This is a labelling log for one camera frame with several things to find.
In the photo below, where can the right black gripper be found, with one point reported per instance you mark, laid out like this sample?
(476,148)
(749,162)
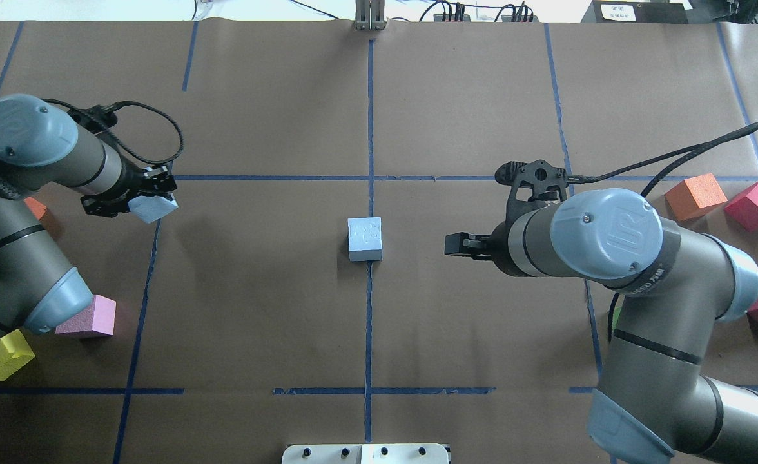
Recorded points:
(499,241)

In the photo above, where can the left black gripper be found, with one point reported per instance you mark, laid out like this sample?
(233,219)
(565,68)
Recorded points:
(133,186)

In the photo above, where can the light blue foam block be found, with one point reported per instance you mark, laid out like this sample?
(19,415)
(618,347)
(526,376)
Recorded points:
(364,239)

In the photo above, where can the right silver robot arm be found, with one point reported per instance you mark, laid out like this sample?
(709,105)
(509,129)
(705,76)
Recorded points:
(651,401)

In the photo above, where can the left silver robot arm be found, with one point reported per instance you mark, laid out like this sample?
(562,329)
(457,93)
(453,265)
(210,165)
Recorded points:
(45,141)

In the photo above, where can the orange foam block left side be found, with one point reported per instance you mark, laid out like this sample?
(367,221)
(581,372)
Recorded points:
(38,209)

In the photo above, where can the orange foam block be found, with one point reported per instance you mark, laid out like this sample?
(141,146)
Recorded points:
(38,209)
(696,196)

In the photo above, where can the pink foam block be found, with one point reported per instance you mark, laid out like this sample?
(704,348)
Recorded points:
(95,321)

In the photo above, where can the yellow foam block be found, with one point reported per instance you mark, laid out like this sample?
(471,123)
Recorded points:
(15,353)

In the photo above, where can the orange foam block right side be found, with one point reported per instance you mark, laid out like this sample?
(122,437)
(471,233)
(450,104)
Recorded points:
(696,196)

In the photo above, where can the black power box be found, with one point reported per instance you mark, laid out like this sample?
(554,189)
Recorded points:
(635,12)

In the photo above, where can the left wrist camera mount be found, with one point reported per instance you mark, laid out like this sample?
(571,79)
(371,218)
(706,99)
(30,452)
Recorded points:
(97,119)

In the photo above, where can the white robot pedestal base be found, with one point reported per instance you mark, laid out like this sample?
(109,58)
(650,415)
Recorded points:
(367,453)

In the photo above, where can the aluminium frame post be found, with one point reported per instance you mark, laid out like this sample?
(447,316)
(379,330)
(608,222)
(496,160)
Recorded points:
(370,15)

